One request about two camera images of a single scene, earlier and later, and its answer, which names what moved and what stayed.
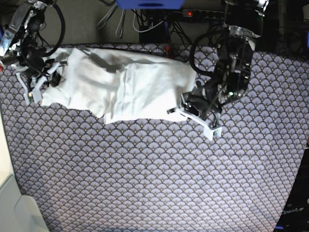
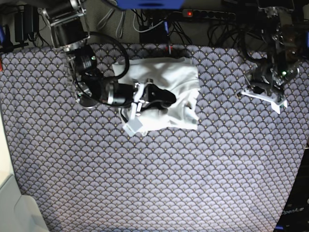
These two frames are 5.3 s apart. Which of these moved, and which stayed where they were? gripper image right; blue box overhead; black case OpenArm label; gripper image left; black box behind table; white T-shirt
Moved: white T-shirt; gripper image left; gripper image right
Stayed: blue box overhead; black case OpenArm label; black box behind table
